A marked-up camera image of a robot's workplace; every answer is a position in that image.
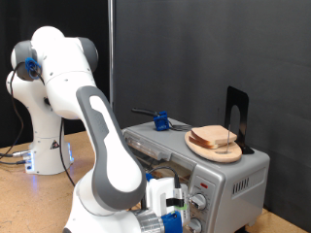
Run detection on round wooden board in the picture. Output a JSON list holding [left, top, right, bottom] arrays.
[[184, 130, 243, 164]]

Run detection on metal spatula with blue block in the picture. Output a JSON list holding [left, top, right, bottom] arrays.
[[130, 107, 194, 132]]

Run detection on black metal bookend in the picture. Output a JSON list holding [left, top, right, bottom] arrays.
[[224, 85, 256, 155]]

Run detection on white wrist camera blue mount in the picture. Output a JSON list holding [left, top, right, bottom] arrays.
[[145, 176, 192, 233]]

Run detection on glass oven door with handle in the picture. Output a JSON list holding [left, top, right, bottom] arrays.
[[123, 130, 197, 185]]

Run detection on thin metal pin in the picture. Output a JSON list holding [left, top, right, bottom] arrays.
[[225, 124, 232, 154]]

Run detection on vertical metal pole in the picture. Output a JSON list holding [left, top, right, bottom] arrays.
[[107, 0, 116, 111]]

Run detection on silver oven knob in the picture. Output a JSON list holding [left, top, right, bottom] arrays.
[[187, 217, 203, 233], [190, 193, 208, 212]]

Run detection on blue cable clip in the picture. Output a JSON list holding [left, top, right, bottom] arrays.
[[24, 56, 43, 81]]

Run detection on black cable with metal connector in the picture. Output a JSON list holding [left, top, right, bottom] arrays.
[[0, 150, 32, 159]]

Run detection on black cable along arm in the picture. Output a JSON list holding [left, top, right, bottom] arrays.
[[0, 59, 182, 199]]

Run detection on black curtain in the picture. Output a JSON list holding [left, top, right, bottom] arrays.
[[0, 0, 113, 150]]

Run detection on silver toaster oven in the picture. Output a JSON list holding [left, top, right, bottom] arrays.
[[121, 116, 271, 233]]

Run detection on black base cable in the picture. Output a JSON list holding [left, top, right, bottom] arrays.
[[0, 158, 28, 166]]

